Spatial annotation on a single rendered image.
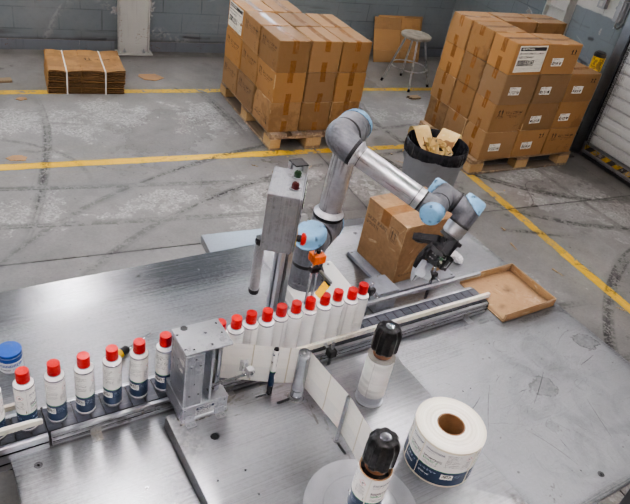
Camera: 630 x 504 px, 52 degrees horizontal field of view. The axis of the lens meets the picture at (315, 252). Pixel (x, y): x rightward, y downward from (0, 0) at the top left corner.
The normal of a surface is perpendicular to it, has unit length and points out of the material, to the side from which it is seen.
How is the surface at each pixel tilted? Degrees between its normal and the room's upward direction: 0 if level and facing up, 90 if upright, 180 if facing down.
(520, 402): 0
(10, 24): 90
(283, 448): 0
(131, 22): 90
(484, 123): 90
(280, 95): 91
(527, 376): 0
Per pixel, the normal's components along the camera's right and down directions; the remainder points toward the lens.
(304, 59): 0.45, 0.57
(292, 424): 0.16, -0.81
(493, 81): -0.87, 0.15
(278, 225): -0.07, 0.55
